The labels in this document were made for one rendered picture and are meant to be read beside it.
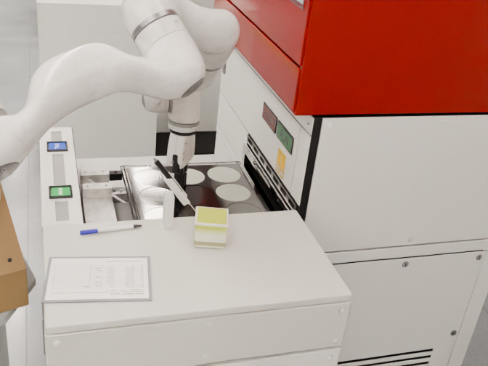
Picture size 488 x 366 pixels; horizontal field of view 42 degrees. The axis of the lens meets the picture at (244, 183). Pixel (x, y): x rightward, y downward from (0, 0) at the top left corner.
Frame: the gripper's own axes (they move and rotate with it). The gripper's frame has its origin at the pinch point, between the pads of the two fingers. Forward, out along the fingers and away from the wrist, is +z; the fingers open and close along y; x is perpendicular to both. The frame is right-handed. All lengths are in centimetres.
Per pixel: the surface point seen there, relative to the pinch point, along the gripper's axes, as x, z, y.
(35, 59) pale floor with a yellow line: -246, 90, -295
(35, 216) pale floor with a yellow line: -110, 91, -88
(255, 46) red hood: 13.3, -36.8, -15.9
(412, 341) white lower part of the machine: 75, 48, -17
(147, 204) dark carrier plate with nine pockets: -3.7, 2.1, 13.9
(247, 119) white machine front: 9.6, -9.1, -30.6
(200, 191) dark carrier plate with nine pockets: 6.6, 2.1, 0.5
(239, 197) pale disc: 17.4, 2.1, -1.3
